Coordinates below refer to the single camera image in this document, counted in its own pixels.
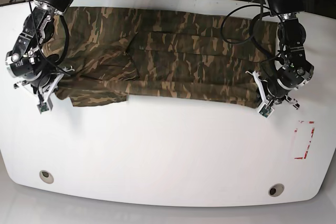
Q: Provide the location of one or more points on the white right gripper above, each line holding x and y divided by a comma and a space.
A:
39, 84

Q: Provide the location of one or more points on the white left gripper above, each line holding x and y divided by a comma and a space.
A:
266, 96

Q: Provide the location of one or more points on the camouflage t-shirt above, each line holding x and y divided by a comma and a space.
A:
118, 52

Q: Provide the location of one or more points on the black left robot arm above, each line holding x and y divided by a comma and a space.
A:
290, 70

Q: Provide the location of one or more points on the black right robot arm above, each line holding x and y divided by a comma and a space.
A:
27, 60

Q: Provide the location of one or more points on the red tape rectangle marking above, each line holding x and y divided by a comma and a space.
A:
302, 138

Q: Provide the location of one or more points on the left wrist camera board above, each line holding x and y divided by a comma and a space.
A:
266, 111

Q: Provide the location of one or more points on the left table cable grommet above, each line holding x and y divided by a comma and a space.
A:
46, 177

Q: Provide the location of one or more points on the table cable grommet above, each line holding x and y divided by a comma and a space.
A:
276, 190
46, 177

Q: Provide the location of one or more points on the right table cable grommet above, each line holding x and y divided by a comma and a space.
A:
276, 190

